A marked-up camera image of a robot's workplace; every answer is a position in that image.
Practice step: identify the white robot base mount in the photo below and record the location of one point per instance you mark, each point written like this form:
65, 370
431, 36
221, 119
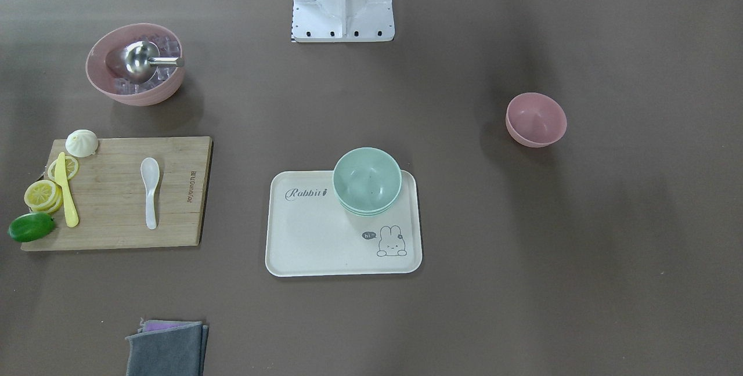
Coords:
333, 21

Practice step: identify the yellow plastic knife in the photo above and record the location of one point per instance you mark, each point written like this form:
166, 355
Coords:
60, 176

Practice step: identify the stacked green bowls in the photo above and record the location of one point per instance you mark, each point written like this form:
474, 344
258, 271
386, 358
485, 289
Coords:
367, 181

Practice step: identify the purple cloth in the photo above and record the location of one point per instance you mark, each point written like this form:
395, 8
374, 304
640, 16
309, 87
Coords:
156, 325

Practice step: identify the small pink bowl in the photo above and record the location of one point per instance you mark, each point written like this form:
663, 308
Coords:
535, 120

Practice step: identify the stacked lemon slices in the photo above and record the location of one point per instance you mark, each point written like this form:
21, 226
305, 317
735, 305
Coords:
44, 196

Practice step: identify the bamboo cutting board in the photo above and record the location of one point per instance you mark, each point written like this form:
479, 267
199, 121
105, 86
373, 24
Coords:
110, 196

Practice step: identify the grey folded cloth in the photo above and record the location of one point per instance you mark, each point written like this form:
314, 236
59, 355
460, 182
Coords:
177, 351

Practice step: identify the single lemon slice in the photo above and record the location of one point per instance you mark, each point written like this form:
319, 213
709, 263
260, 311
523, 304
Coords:
71, 167

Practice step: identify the metal ice scoop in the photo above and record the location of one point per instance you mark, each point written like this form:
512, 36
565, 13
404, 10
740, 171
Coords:
138, 62

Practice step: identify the green lime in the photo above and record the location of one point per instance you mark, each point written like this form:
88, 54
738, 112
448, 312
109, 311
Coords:
31, 226

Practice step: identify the cream rabbit tray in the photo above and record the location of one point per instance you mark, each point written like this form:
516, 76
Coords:
309, 233

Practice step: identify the large pink bowl with ice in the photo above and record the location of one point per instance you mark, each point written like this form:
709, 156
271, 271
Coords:
154, 91

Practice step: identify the white ceramic spoon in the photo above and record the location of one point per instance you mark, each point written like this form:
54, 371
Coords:
150, 173

